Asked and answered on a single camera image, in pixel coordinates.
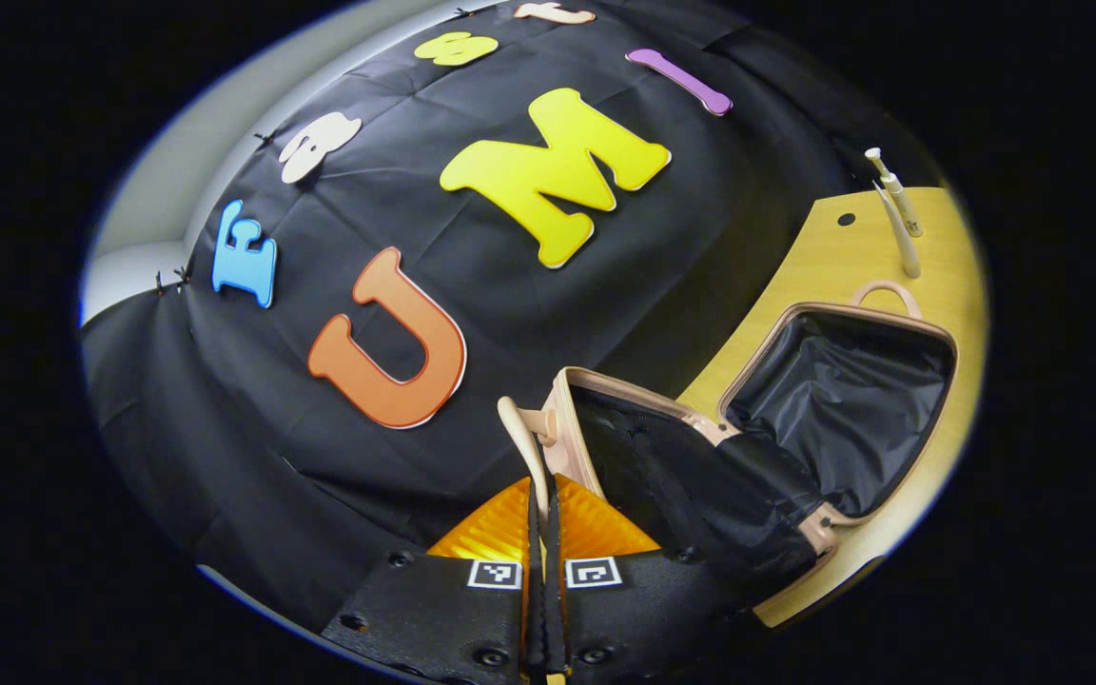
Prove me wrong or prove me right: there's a white pump bottle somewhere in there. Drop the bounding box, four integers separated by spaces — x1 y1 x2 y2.
864 147 925 239

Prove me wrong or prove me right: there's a white cream tube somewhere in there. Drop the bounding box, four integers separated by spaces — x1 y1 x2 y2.
871 181 922 280

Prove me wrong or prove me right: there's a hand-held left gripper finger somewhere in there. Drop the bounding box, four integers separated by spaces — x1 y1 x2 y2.
320 476 549 685
544 474 768 685

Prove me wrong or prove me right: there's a pink suitcase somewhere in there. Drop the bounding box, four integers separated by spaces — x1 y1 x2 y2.
498 281 960 610

